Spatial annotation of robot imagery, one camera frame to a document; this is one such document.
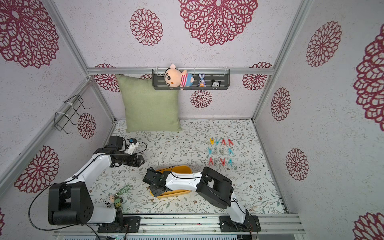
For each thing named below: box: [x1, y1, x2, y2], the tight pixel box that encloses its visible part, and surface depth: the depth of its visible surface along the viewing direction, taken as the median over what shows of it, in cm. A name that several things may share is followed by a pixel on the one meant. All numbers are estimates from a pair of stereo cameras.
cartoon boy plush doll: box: [164, 64, 195, 91], surface depth 87 cm
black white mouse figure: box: [211, 79, 222, 87], surface depth 94 cm
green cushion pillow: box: [115, 74, 183, 132], surface depth 99 cm
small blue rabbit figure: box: [198, 73, 207, 88], surface depth 93 cm
